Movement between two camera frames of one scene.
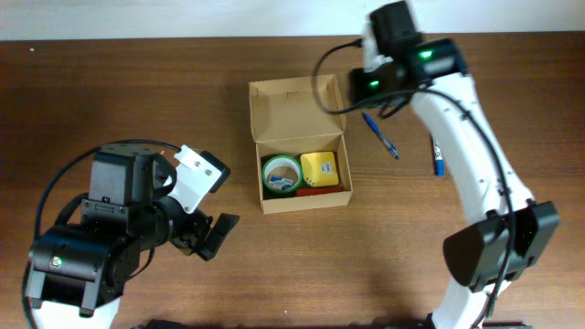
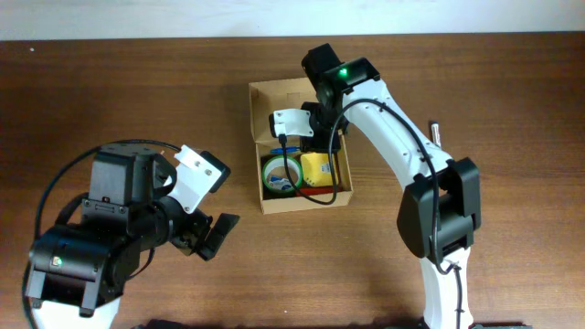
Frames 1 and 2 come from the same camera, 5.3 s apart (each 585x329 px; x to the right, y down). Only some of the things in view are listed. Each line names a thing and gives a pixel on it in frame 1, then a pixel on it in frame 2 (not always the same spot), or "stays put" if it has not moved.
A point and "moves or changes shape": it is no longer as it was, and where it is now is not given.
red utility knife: x=313 y=192 stays put
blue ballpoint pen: x=381 y=135 moves or changes shape
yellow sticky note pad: x=319 y=169 stays put
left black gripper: x=201 y=235 stays put
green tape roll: x=282 y=161 stays put
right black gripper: x=363 y=85 → x=326 y=138
